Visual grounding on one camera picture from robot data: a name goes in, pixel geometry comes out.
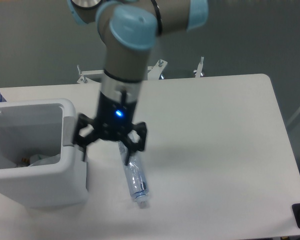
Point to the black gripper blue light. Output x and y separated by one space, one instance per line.
113 121

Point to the crushed clear plastic bottle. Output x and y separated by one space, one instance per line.
135 177

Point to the white plastic wrapper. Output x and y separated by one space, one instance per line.
40 160

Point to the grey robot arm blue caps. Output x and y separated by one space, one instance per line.
128 29

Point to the white trash can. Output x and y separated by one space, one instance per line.
41 127

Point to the orange striped trash in bin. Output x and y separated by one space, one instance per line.
26 161

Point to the white base frame with bolts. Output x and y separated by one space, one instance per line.
159 71

